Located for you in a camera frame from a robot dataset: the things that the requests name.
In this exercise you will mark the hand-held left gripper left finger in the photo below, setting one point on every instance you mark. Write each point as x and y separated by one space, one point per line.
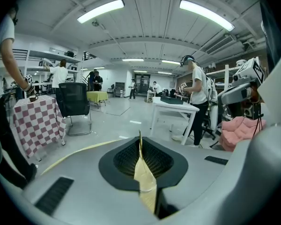
89 186

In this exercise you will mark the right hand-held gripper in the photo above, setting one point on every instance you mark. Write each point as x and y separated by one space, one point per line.
250 71

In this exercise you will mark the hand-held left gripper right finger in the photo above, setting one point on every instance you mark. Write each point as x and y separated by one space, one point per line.
196 172

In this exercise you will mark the person's right forearm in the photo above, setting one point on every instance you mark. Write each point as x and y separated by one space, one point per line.
256 95

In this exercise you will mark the white storage shelf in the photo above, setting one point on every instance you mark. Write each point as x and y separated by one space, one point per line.
227 78

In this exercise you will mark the pink cushion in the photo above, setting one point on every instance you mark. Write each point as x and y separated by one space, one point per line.
238 132

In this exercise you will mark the ceiling air vent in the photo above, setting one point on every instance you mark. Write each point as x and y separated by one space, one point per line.
220 44

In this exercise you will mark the white table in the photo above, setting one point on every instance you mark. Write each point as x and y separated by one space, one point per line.
178 108

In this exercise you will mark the black box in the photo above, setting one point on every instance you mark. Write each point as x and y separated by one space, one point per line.
172 99

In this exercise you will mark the ceiling tube light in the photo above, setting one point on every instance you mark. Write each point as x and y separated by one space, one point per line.
170 62
100 10
132 60
206 14

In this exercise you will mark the person's black t-shirt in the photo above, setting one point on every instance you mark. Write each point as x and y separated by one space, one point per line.
271 32

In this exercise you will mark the checkered cloth table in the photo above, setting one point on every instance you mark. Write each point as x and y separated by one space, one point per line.
37 123

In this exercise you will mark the dark glass door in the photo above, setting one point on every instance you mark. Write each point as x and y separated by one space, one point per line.
145 83

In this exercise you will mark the black office chair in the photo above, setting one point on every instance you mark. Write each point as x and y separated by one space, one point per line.
72 97

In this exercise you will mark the yellow cloth table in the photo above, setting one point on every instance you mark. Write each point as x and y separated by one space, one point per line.
97 96

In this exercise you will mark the grey metal cabinet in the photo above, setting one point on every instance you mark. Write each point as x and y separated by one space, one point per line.
120 89

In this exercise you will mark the small brown mug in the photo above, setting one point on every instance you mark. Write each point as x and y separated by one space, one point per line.
33 98

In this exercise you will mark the staircase with railing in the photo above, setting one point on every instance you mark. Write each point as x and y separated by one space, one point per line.
89 55

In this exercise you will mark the white shelf unit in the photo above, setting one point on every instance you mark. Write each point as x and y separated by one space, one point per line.
42 54

